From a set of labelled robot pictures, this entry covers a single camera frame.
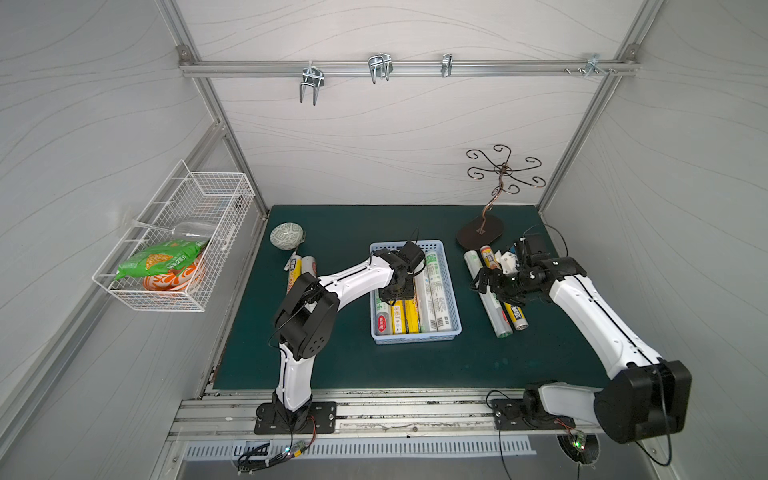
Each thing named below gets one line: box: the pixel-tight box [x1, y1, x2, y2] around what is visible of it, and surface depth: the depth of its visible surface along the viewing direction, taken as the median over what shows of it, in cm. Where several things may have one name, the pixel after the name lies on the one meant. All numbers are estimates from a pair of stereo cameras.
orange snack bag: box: [143, 262, 198, 291], surface depth 61 cm
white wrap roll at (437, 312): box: [425, 252, 452, 332], surface depth 92 cm
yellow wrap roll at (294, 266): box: [284, 255, 302, 295], surface depth 101 cm
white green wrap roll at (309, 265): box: [302, 256, 317, 278], surface depth 103 cm
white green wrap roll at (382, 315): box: [374, 290, 391, 336], surface depth 88 cm
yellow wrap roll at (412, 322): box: [404, 299, 420, 334], surface depth 90 cm
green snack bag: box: [115, 238, 210, 280], surface depth 55 cm
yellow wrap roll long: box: [390, 300, 405, 334], surface depth 89 cm
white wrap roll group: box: [415, 273, 438, 333], surface depth 92 cm
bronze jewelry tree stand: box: [456, 144, 547, 250], surface depth 96 cm
